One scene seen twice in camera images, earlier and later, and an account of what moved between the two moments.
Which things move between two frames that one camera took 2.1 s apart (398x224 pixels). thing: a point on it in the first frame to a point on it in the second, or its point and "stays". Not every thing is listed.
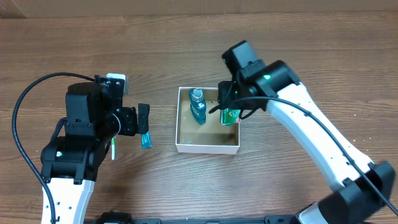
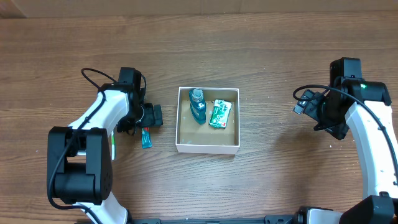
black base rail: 123,217 stays
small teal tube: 146,140 stays
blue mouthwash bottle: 198,106 stays
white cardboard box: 209,137 stays
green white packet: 229,116 to 220,114
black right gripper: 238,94 to 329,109
